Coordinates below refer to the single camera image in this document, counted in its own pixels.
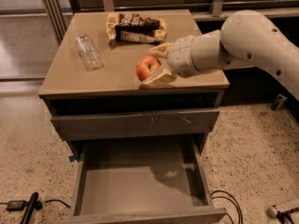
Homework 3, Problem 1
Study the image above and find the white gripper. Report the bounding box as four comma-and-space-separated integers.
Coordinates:
141, 35, 200, 88

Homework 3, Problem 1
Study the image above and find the red apple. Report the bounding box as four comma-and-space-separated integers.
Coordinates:
135, 55, 161, 81

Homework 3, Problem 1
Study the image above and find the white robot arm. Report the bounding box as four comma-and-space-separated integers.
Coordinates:
142, 10, 299, 99

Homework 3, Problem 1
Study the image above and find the grey drawer cabinet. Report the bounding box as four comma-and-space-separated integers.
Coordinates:
39, 13, 229, 158

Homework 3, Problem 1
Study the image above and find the closed grey top drawer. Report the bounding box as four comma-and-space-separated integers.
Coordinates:
51, 109, 219, 141

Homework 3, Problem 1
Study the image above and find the open grey middle drawer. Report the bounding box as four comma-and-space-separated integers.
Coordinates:
61, 135, 226, 224

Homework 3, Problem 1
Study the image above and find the brown chip bag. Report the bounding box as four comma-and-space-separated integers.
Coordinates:
107, 13, 167, 44

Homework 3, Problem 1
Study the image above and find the clear plastic bottle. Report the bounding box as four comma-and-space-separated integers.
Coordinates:
76, 35, 104, 71

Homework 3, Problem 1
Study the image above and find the small dark floor device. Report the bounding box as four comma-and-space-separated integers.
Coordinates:
270, 93, 287, 111

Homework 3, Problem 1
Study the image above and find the blue tape piece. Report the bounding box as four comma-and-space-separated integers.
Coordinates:
68, 155, 77, 162

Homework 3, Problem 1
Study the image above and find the white power strip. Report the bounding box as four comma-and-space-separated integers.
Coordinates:
268, 198, 299, 217

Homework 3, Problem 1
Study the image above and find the black bar on floor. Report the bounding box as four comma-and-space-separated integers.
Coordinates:
20, 192, 43, 224

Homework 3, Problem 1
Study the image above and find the black power adapter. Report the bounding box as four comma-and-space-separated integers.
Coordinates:
7, 201, 27, 212

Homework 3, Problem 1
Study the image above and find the black cable loop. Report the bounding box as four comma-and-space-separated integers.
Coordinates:
210, 189, 244, 224

